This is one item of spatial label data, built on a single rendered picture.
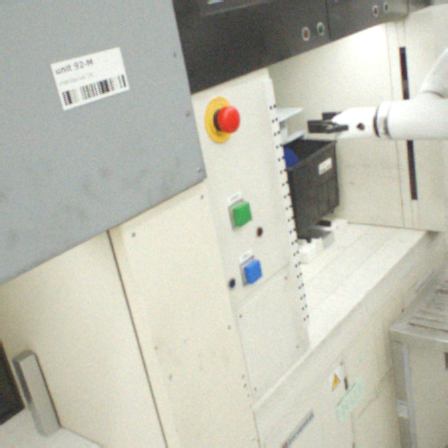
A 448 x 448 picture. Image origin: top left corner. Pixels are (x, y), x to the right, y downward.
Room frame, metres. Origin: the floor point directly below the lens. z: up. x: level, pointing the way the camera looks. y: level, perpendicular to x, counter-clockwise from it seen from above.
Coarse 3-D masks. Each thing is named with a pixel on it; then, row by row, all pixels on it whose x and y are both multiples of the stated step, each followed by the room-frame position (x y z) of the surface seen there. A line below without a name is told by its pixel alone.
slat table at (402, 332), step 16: (432, 288) 1.30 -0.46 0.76; (416, 304) 1.25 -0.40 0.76; (432, 304) 1.23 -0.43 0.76; (400, 320) 1.19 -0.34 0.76; (416, 320) 1.18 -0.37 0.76; (432, 320) 1.17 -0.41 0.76; (400, 336) 1.15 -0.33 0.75; (416, 336) 1.12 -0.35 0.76; (432, 336) 1.11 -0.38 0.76; (400, 352) 1.15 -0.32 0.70; (400, 368) 1.16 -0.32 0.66; (400, 384) 1.16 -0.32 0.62; (400, 400) 1.16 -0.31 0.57; (400, 416) 1.16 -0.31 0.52; (400, 432) 1.17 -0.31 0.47; (416, 432) 1.17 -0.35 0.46
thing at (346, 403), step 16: (208, 0) 0.90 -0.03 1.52; (224, 0) 0.92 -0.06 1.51; (240, 0) 0.95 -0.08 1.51; (256, 0) 0.98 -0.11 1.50; (272, 0) 1.01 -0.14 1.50; (336, 0) 1.16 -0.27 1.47; (352, 0) 1.21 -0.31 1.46; (208, 16) 0.89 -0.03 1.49; (208, 112) 0.87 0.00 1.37; (208, 128) 0.87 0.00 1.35; (240, 192) 0.90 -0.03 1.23; (240, 256) 0.88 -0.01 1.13; (240, 272) 0.87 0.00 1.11; (304, 320) 0.97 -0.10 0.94; (352, 384) 1.07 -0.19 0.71; (352, 400) 1.07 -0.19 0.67
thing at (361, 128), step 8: (344, 112) 1.37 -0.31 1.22; (352, 112) 1.34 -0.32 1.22; (360, 112) 1.33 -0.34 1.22; (368, 112) 1.31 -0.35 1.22; (376, 112) 1.29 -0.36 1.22; (336, 120) 1.33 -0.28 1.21; (344, 120) 1.32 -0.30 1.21; (352, 120) 1.30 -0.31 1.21; (360, 120) 1.29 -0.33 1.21; (368, 120) 1.28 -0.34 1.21; (376, 120) 1.29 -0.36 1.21; (352, 128) 1.30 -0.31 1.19; (360, 128) 1.30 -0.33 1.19; (368, 128) 1.28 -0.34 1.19; (376, 128) 1.28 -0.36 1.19; (336, 136) 1.33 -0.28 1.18; (344, 136) 1.32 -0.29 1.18; (352, 136) 1.31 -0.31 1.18; (360, 136) 1.30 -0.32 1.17; (368, 136) 1.29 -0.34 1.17
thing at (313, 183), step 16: (288, 112) 1.48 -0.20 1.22; (288, 144) 1.60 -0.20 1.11; (304, 144) 1.57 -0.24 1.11; (320, 144) 1.53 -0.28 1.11; (304, 160) 1.40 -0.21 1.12; (320, 160) 1.45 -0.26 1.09; (336, 160) 1.51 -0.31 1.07; (288, 176) 1.36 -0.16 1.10; (304, 176) 1.39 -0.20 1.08; (320, 176) 1.45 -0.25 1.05; (336, 176) 1.51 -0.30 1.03; (304, 192) 1.39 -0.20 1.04; (320, 192) 1.44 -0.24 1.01; (336, 192) 1.51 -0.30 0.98; (304, 208) 1.38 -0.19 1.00; (320, 208) 1.44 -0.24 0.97; (304, 224) 1.38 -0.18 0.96; (320, 224) 1.49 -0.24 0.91
